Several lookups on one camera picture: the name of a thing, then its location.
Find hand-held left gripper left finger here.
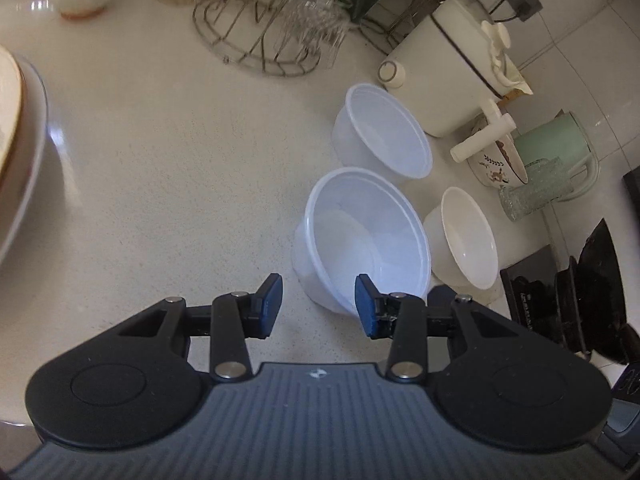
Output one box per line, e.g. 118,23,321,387
117,273,284,383

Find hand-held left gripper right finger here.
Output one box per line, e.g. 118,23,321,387
355,274,524,382

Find translucent plastic bowl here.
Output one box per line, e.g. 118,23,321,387
291,167,433,319
332,83,434,182

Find white ceramic bowl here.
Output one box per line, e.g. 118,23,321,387
422,186,500,291

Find pink floral plate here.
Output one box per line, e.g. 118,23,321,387
0,57,49,263

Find black induction cooker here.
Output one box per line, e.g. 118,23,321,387
499,244,593,358

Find floral ceramic bowl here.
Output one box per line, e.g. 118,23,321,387
466,135,529,192

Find textured glass cup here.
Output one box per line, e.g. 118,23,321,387
499,156,572,223

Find green kettle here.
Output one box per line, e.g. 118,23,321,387
514,111,602,202

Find white electric pot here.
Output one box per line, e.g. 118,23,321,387
377,0,521,164

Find upturned glasses on rack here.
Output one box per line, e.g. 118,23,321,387
270,0,351,68

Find wire glass rack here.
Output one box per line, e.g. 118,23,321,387
192,0,347,79

